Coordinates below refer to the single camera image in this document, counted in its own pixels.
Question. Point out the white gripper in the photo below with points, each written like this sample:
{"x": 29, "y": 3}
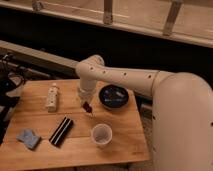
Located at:
{"x": 85, "y": 95}

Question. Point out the red pepper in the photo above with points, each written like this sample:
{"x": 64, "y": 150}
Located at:
{"x": 88, "y": 108}

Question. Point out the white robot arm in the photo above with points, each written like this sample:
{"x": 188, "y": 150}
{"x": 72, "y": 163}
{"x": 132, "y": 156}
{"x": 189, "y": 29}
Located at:
{"x": 182, "y": 111}

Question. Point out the black bowl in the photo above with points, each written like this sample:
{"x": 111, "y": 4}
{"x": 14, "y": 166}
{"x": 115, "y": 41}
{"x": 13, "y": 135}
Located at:
{"x": 113, "y": 97}

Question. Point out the white plastic bottle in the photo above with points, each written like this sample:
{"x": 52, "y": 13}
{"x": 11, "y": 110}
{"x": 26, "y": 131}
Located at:
{"x": 52, "y": 98}

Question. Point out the black striped box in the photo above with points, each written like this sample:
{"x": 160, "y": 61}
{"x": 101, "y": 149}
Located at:
{"x": 60, "y": 133}

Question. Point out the blue cloth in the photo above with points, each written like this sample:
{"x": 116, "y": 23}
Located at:
{"x": 29, "y": 138}

